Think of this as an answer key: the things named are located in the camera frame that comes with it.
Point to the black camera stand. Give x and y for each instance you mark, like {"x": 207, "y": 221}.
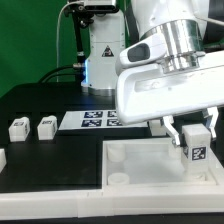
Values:
{"x": 82, "y": 13}

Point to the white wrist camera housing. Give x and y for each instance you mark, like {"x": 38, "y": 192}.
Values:
{"x": 144, "y": 52}

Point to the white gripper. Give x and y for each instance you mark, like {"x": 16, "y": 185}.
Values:
{"x": 145, "y": 93}

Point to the white square tabletop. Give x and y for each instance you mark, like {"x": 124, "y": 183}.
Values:
{"x": 152, "y": 163}

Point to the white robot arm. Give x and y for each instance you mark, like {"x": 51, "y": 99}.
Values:
{"x": 182, "y": 22}

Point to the white L-shaped obstacle fence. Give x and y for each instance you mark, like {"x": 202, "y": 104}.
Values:
{"x": 112, "y": 201}

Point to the white fiducial marker sheet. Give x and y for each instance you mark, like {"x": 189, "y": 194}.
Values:
{"x": 93, "y": 119}

